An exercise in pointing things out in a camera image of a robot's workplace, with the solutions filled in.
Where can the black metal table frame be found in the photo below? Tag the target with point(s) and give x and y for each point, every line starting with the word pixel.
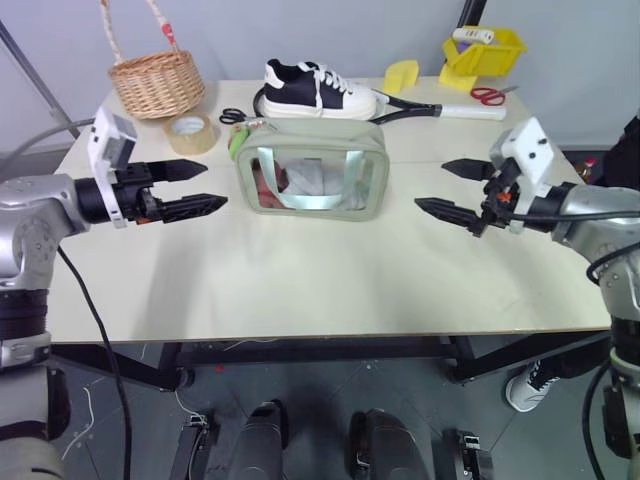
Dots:
pixel 300 352

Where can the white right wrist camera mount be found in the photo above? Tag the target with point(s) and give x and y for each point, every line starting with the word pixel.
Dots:
pixel 531 145

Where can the clear green toiletry bag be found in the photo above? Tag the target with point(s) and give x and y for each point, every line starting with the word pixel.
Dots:
pixel 320 135

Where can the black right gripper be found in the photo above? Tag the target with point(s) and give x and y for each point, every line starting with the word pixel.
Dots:
pixel 501 202

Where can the black and white sneaker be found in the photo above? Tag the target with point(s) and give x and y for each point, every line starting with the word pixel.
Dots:
pixel 300 92

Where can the brown packing tape roll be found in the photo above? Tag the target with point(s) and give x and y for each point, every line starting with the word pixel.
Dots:
pixel 197 142

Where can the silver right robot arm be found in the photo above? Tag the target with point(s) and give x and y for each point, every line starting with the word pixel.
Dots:
pixel 595 215

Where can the black floor stand foot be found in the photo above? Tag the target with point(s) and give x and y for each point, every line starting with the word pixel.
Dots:
pixel 470 455
pixel 192 445

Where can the grey tripod pole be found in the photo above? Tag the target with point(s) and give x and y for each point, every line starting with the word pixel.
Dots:
pixel 35 75

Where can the yellow plastic bin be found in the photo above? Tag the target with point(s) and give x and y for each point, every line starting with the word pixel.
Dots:
pixel 492 57

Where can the dark rounded shape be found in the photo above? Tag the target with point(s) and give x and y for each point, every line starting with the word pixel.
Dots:
pixel 385 445
pixel 260 440

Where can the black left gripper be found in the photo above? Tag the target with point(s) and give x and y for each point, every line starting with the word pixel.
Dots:
pixel 134 192

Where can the small red object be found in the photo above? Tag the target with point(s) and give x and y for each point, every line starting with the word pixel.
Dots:
pixel 586 169

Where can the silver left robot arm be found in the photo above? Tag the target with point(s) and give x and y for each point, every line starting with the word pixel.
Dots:
pixel 30 220

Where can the black racket with white grip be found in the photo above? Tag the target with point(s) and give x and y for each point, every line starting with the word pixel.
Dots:
pixel 470 112

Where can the yellow curved plastic piece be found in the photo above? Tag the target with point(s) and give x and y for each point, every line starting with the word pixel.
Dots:
pixel 401 76

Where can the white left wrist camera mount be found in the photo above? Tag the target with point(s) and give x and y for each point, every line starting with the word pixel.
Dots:
pixel 111 137

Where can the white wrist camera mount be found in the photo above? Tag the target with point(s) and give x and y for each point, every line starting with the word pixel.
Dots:
pixel 111 137
pixel 531 145

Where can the black pole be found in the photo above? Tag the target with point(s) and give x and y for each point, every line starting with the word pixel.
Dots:
pixel 473 11

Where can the white crumpled paper stuffing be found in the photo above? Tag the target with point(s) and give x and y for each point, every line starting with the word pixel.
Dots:
pixel 315 177

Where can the person's white shoe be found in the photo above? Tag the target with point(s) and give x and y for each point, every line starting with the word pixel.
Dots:
pixel 527 390

